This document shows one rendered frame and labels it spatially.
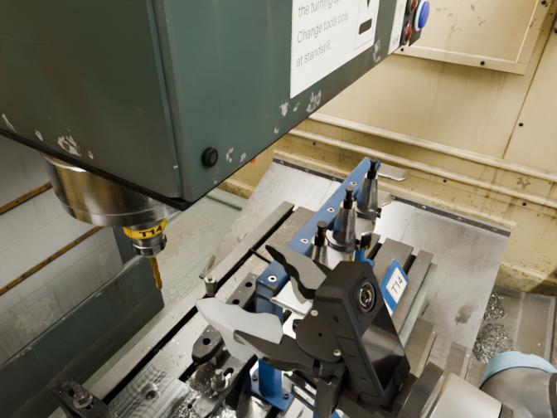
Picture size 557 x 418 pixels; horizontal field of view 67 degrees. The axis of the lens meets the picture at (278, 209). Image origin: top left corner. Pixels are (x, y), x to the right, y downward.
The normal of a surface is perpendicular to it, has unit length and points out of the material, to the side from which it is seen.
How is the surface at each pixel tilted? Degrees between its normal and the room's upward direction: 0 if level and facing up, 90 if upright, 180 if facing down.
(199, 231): 0
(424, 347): 7
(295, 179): 24
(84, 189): 90
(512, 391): 43
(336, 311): 91
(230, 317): 2
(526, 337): 17
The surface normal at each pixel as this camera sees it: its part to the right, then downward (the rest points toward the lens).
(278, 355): 0.04, -0.79
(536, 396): -0.70, -0.63
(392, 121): -0.52, 0.51
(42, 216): 0.86, 0.32
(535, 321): -0.25, -0.86
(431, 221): -0.21, -0.52
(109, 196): 0.04, 0.60
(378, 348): 0.71, -0.07
